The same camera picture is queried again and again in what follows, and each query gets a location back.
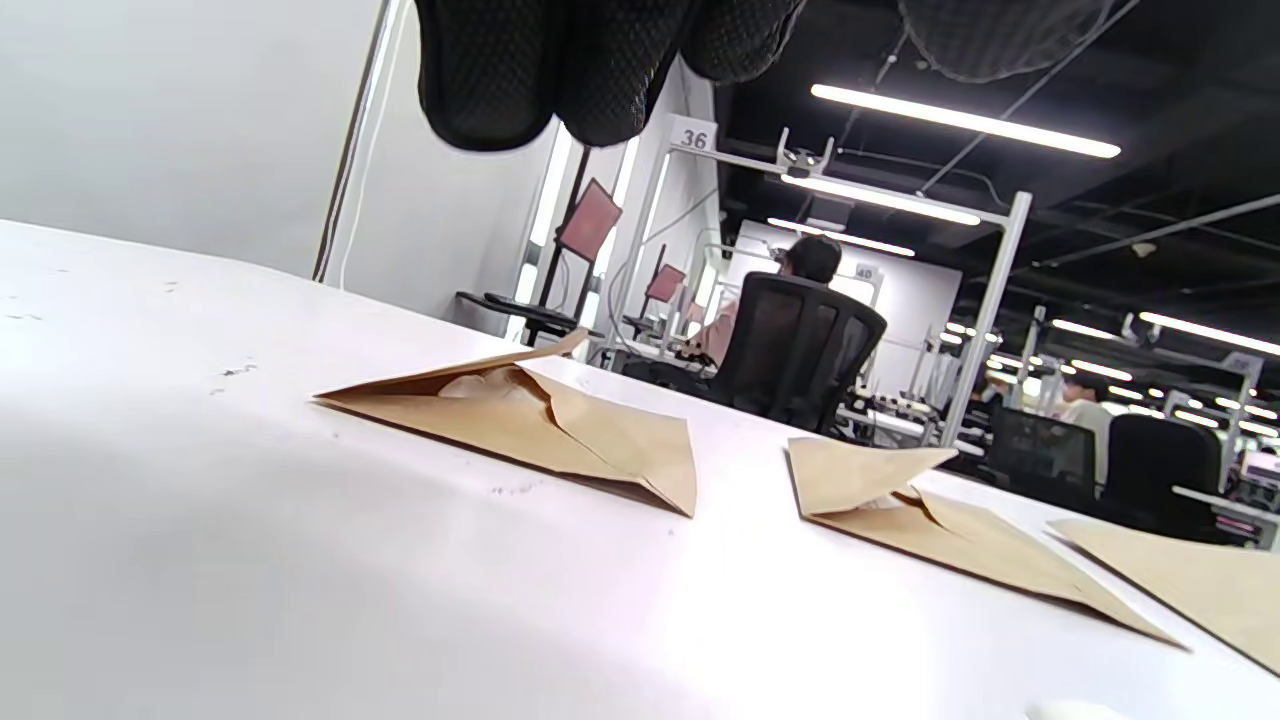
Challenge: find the person's left hand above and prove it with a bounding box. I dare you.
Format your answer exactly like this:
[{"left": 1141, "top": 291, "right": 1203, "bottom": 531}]
[{"left": 415, "top": 0, "right": 1116, "bottom": 153}]

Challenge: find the brown paper envelope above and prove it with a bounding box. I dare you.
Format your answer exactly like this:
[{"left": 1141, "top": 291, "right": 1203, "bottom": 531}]
[
  {"left": 312, "top": 328, "right": 698, "bottom": 518},
  {"left": 787, "top": 437, "right": 1191, "bottom": 649},
  {"left": 1048, "top": 518, "right": 1280, "bottom": 676}
]

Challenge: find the pink sign on stand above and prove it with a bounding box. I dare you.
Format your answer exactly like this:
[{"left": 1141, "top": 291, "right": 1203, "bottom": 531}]
[
  {"left": 640, "top": 262, "right": 690, "bottom": 326},
  {"left": 540, "top": 178, "right": 623, "bottom": 316}
]

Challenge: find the small black desk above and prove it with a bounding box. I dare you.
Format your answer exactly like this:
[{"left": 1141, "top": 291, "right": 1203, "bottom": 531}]
[{"left": 455, "top": 290, "right": 603, "bottom": 346}]

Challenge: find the ceiling strip light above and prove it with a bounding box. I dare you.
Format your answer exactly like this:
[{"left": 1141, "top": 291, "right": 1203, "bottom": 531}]
[
  {"left": 810, "top": 83, "right": 1122, "bottom": 160},
  {"left": 780, "top": 172, "right": 983, "bottom": 228},
  {"left": 767, "top": 217, "right": 916, "bottom": 259}
]

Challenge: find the black mesh office chair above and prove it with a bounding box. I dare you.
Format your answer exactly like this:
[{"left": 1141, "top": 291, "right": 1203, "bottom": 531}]
[{"left": 625, "top": 272, "right": 888, "bottom": 433}]

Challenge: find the white metal frame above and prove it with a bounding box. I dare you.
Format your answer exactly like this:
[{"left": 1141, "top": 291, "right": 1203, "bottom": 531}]
[{"left": 600, "top": 115, "right": 1033, "bottom": 448}]

